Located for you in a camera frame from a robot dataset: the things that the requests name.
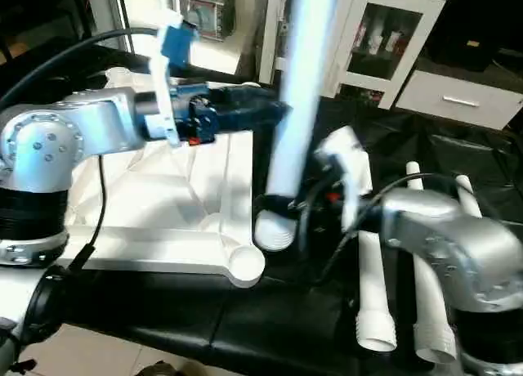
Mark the white plastic table leg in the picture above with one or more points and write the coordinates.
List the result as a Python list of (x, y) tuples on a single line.
[(302, 82), (433, 327), (467, 196), (376, 302)]

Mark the white glass-door cabinet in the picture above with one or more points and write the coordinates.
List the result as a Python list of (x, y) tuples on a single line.
[(359, 73)]

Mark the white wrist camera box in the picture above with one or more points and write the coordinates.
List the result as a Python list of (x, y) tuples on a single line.
[(167, 90), (351, 163)]

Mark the blue grey floor appliance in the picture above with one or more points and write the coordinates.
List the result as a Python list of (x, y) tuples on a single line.
[(204, 12)]

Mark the white plastic table top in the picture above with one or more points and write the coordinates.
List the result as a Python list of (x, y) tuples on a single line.
[(155, 204)]

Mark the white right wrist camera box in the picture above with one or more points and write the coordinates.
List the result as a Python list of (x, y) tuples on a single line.
[(351, 163)]

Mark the white drawer unit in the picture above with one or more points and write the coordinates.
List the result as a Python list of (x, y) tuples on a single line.
[(458, 102)]

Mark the black work mat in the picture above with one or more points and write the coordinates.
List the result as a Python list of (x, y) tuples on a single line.
[(204, 319)]

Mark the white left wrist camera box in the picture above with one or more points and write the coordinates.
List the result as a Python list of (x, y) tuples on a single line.
[(167, 90)]

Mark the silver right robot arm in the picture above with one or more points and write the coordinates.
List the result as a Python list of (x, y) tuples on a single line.
[(458, 245)]

